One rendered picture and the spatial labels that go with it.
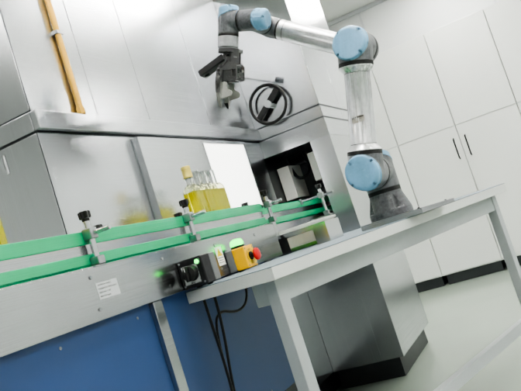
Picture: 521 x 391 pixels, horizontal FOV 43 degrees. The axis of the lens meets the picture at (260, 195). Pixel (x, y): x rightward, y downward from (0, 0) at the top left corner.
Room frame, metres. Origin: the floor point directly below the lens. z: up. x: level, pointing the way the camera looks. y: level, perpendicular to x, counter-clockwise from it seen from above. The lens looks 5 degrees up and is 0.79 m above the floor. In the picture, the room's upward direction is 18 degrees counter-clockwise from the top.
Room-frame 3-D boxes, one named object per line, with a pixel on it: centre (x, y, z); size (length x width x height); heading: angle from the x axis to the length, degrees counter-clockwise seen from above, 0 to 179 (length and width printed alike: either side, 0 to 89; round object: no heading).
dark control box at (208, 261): (1.84, 0.23, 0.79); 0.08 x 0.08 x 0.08; 66
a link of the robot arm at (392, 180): (2.30, -0.41, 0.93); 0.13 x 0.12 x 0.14; 155
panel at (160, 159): (2.75, 0.19, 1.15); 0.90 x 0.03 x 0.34; 156
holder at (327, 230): (2.60, -0.10, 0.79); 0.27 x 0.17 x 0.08; 66
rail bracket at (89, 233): (1.53, 0.39, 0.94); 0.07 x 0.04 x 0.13; 66
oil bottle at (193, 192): (2.33, 0.23, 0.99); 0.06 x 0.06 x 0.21; 66
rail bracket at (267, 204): (2.52, 0.01, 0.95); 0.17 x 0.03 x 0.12; 66
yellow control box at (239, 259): (2.10, 0.12, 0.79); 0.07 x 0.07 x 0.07; 66
